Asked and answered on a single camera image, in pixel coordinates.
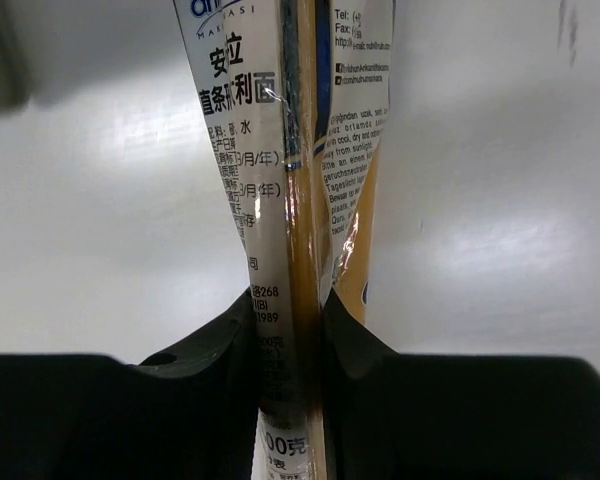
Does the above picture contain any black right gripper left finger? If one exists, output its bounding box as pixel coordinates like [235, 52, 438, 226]
[0, 294, 258, 479]

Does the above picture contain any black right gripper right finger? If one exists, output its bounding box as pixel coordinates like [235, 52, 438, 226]
[323, 295, 600, 479]

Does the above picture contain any spaghetti bag white label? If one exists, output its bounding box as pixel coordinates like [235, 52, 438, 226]
[175, 1, 395, 479]

